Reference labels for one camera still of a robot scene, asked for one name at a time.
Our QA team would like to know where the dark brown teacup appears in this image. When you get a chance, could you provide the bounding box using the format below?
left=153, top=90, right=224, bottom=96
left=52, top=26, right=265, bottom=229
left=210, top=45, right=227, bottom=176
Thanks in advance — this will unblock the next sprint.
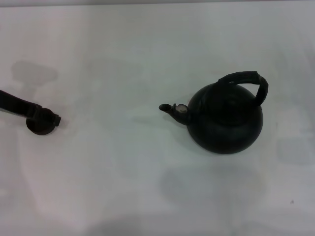
left=26, top=117, right=57, bottom=136

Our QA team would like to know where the black round teapot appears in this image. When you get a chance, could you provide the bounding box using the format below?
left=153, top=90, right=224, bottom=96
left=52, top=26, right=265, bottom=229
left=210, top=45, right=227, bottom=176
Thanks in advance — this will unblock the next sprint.
left=158, top=70, right=269, bottom=155

